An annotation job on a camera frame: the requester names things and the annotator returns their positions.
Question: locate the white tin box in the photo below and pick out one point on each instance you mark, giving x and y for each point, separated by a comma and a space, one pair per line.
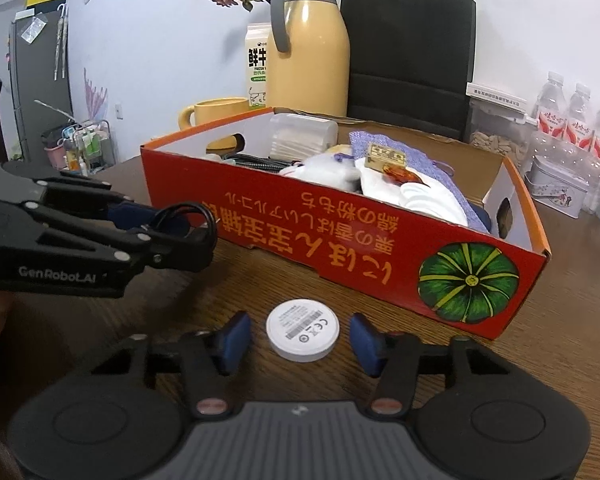
555, 190

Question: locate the folded umbrella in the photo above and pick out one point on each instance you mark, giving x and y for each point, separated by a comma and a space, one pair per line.
61, 40

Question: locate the white green milk carton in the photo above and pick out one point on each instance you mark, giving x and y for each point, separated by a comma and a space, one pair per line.
257, 60

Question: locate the black paper bag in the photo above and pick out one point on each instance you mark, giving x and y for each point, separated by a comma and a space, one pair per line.
405, 45

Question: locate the yellow mug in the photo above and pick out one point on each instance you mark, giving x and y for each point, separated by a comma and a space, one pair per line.
215, 110

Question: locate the white wall socket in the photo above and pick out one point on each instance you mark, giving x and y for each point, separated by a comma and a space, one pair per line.
120, 111

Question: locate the red brown small item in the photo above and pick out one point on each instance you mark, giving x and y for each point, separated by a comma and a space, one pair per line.
402, 175

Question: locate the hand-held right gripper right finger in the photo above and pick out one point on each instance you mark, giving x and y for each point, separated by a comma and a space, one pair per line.
366, 345

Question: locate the white yellow plush toy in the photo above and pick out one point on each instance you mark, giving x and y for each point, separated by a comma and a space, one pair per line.
320, 170

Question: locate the yellow thermos jug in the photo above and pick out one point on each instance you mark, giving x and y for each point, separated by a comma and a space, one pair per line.
310, 55

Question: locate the white flat box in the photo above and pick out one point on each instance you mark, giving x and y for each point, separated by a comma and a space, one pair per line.
500, 96

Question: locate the white packet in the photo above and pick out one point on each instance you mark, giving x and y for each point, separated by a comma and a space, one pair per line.
380, 190

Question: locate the clear cotton swab box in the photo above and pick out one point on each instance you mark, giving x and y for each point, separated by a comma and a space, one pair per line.
300, 135

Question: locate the purple plant wall sticker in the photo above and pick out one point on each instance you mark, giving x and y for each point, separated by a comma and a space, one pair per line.
95, 95

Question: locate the red printed cardboard box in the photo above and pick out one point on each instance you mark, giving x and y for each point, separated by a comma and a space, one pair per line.
330, 255

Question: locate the pink basket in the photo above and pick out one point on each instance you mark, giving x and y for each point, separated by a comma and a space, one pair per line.
55, 155

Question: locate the grey refrigerator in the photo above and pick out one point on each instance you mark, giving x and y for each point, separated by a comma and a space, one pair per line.
35, 85

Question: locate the white round puck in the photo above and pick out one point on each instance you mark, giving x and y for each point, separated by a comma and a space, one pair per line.
302, 330

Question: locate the purple cloth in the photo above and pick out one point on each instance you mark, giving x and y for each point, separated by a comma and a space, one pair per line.
422, 152

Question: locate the clear jar of seeds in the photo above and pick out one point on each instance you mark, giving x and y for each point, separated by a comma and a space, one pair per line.
500, 145

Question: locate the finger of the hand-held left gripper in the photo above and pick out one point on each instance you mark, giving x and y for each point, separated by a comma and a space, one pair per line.
180, 252
127, 215

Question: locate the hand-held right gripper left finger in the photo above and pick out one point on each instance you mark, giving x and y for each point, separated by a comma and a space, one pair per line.
236, 342

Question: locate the gold brown packet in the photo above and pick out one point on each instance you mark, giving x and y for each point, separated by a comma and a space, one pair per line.
385, 155

